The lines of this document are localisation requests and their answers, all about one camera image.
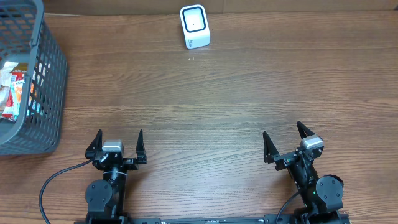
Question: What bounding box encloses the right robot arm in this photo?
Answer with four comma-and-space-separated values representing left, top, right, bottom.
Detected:
262, 121, 349, 223

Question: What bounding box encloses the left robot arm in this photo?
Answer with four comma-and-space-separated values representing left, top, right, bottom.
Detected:
85, 130, 147, 223

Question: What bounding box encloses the white barcode scanner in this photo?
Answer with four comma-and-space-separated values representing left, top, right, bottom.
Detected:
179, 4, 211, 49

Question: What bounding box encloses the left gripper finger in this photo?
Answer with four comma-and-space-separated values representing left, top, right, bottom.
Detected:
136, 130, 147, 164
85, 129, 103, 159

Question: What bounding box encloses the beige dog bone treat bag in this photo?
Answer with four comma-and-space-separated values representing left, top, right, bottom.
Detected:
1, 61, 27, 119

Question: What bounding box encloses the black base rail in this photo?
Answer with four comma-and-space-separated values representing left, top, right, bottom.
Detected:
74, 214, 351, 224

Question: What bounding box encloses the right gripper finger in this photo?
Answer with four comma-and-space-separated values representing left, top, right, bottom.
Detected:
296, 121, 315, 139
262, 131, 279, 164

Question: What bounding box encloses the grey plastic mesh basket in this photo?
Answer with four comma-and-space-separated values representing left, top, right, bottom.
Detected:
1, 0, 69, 155

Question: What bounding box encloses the red snack stick packet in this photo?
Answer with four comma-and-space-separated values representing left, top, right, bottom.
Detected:
2, 70, 26, 121

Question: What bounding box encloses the teal orange tissue pack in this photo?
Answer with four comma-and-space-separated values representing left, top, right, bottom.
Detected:
11, 80, 40, 120

